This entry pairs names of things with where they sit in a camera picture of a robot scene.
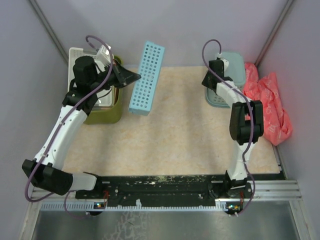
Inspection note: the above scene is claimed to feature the white slotted cable duct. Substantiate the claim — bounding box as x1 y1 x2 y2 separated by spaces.
39 199 245 211

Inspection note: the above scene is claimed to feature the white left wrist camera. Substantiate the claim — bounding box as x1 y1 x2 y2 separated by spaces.
96 44 111 66

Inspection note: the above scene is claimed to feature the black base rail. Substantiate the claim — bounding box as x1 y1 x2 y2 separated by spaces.
75 174 253 207

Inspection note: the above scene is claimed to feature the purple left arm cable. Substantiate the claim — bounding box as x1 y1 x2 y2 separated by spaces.
24 34 113 220

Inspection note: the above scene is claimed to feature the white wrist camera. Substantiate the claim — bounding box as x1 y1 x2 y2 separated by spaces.
96 44 111 66
216 52 230 71

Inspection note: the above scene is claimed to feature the white plastic bin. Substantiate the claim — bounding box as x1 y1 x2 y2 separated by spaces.
67 46 113 108

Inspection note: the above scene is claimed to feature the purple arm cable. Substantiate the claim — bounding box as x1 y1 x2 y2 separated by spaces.
24 34 113 220
201 39 256 217

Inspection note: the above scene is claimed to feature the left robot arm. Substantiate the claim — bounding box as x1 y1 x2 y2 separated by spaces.
22 55 141 199

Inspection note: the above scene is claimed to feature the olive green tub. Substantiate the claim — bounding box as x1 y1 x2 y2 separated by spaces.
84 55 122 125

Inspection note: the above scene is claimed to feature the pale green perforated basket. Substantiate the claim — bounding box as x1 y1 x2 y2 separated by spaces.
205 51 246 108

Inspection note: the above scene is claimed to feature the aluminium frame rail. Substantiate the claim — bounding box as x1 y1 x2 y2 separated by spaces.
249 179 302 201

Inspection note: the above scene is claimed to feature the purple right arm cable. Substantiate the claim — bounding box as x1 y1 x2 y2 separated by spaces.
201 39 256 217

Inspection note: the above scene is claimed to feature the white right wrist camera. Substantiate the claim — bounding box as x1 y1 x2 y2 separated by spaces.
216 52 230 71

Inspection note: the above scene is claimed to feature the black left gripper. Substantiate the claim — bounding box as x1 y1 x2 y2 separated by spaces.
90 58 142 93

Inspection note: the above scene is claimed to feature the light blue perforated bin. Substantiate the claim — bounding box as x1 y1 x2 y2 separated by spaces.
128 41 165 116

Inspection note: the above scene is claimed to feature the red plastic bag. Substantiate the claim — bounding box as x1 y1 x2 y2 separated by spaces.
243 62 293 146

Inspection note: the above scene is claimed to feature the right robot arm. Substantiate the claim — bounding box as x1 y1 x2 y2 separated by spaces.
201 57 264 198

